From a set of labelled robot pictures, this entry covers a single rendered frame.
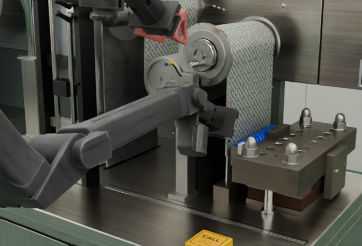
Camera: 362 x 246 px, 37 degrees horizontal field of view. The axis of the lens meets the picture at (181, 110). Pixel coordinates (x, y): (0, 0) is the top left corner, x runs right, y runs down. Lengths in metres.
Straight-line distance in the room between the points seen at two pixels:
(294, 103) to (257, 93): 2.74
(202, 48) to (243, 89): 0.16
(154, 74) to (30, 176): 0.73
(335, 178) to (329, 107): 2.70
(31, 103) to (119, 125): 1.00
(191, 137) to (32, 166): 0.47
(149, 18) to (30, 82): 0.81
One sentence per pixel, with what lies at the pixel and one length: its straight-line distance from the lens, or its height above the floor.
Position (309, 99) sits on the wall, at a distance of 4.08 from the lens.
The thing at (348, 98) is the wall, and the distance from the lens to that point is 3.98.
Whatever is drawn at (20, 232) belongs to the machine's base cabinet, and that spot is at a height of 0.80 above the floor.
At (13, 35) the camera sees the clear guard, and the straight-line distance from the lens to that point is 2.10.
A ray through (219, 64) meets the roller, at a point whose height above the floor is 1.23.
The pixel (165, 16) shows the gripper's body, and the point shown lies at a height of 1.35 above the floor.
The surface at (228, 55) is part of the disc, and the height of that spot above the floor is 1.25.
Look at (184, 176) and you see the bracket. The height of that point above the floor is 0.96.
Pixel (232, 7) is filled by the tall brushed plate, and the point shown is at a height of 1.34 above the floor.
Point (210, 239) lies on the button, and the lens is 1.10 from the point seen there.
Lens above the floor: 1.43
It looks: 14 degrees down
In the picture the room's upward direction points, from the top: straight up
